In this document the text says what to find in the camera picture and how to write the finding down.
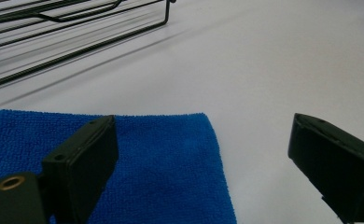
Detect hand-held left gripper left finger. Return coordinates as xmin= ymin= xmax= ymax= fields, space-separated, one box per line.
xmin=41 ymin=114 xmax=119 ymax=224

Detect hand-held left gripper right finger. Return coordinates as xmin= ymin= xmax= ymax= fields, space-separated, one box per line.
xmin=287 ymin=113 xmax=364 ymax=224

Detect black wire rack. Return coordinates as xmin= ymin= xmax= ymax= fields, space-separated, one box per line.
xmin=0 ymin=0 xmax=176 ymax=90

